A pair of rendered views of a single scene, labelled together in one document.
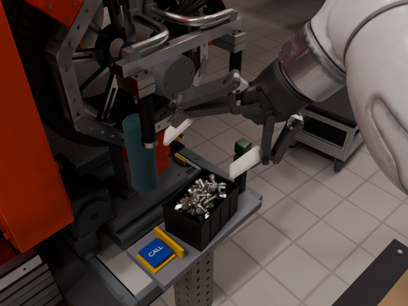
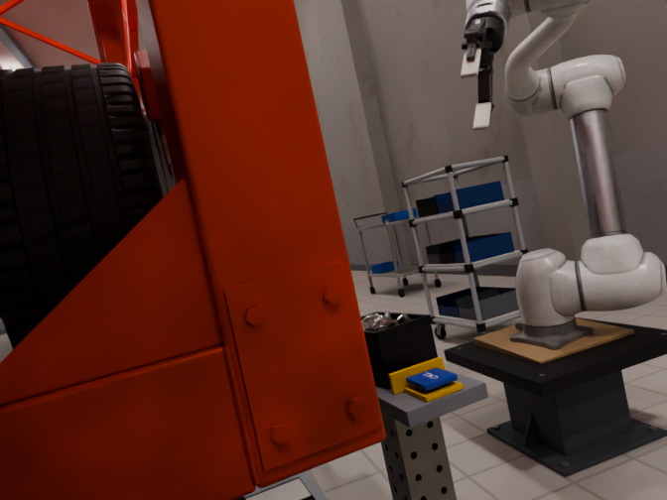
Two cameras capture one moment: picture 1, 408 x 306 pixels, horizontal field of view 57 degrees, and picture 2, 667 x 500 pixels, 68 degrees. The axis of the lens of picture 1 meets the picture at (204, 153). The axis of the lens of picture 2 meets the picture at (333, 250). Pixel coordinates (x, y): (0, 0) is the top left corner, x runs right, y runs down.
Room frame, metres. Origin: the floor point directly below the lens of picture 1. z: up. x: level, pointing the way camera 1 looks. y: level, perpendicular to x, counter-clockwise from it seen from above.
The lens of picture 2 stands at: (0.37, 1.01, 0.77)
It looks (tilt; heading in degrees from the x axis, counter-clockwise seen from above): 2 degrees down; 295
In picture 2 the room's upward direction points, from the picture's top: 12 degrees counter-clockwise
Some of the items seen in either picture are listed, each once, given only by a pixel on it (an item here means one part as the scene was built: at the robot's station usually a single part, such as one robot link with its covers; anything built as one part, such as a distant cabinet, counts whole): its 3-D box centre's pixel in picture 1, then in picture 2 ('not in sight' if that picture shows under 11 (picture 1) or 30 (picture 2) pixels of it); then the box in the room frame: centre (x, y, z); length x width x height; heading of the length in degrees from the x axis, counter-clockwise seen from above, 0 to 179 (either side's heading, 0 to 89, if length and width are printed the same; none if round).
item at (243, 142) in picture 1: (243, 147); not in sight; (0.90, -0.12, 0.64); 0.04 x 0.04 x 0.04; 46
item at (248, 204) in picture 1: (198, 226); (392, 380); (0.76, 0.02, 0.44); 0.43 x 0.17 x 0.03; 136
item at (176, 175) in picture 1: (128, 163); not in sight; (1.19, 0.32, 0.32); 0.40 x 0.30 x 0.28; 136
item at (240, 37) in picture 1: (228, 37); not in sight; (1.05, -0.07, 0.93); 0.09 x 0.05 x 0.05; 46
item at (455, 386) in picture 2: (156, 256); (433, 388); (0.64, 0.14, 0.45); 0.08 x 0.08 x 0.01; 46
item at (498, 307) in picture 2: not in sight; (467, 253); (0.90, -1.92, 0.50); 0.54 x 0.42 x 1.00; 136
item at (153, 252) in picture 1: (155, 253); (432, 381); (0.64, 0.14, 0.47); 0.07 x 0.07 x 0.02; 46
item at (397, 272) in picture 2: not in sight; (394, 250); (2.11, -4.25, 0.45); 0.94 x 0.55 x 0.91; 129
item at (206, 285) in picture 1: (192, 273); (421, 485); (0.74, 0.04, 0.21); 0.10 x 0.10 x 0.42; 46
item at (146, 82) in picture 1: (135, 79); not in sight; (0.80, 0.16, 0.93); 0.09 x 0.05 x 0.05; 46
